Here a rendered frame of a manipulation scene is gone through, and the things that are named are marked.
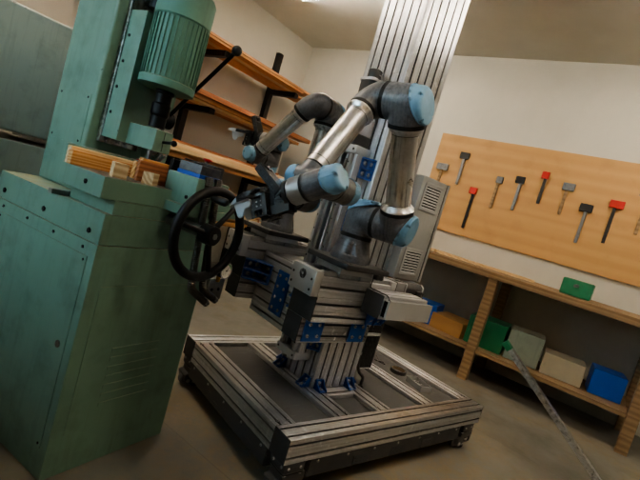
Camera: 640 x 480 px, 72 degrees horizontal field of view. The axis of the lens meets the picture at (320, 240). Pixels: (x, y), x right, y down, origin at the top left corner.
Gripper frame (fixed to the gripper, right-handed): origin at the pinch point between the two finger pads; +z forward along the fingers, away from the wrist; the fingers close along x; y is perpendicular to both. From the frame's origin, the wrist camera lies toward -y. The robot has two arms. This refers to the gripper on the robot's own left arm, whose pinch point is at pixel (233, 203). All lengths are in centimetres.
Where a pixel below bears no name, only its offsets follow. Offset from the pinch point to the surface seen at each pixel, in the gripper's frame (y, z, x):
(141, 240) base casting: 5.5, 29.5, -8.8
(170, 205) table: -4.2, 21.3, -4.4
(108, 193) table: -4.6, 23.1, -23.4
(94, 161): -18.0, 33.7, -20.1
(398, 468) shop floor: 100, 4, 94
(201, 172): -12.3, 10.8, -0.8
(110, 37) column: -61, 32, -14
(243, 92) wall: -210, 183, 243
